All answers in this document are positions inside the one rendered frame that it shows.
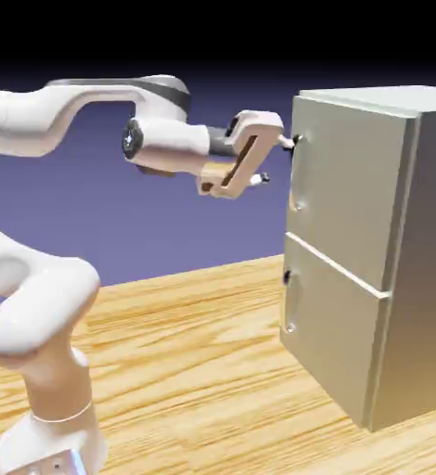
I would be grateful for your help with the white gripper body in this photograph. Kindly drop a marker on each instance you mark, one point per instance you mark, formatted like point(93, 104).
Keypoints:
point(253, 146)

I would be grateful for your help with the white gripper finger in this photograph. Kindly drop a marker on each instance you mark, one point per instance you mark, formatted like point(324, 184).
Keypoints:
point(259, 179)
point(287, 141)

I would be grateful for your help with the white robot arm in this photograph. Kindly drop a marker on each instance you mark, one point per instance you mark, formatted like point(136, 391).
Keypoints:
point(25, 118)

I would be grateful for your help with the large grey-green cabinet door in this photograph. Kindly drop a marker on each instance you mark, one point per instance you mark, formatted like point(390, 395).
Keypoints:
point(351, 193)

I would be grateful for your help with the grey-green metal cabinet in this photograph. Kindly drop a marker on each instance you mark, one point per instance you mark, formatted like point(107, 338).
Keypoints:
point(407, 259)

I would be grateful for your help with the small grey-green cabinet door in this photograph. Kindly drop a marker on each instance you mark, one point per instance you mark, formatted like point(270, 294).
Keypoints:
point(333, 334)

